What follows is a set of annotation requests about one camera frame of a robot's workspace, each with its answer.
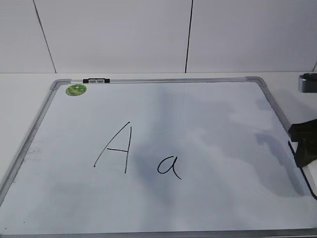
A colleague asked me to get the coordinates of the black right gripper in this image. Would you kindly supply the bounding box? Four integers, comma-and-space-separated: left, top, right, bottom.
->
288, 119, 317, 168

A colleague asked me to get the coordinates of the white magnetic whiteboard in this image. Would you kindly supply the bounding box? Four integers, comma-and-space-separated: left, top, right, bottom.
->
0, 77, 317, 238

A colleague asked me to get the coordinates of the round green magnet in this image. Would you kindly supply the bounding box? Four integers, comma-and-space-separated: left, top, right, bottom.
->
65, 84, 87, 96

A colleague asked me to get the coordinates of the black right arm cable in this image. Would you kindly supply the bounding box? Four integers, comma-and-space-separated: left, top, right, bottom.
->
288, 140, 317, 199

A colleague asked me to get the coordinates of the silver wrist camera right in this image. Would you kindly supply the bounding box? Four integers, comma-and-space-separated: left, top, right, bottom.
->
298, 73, 317, 93

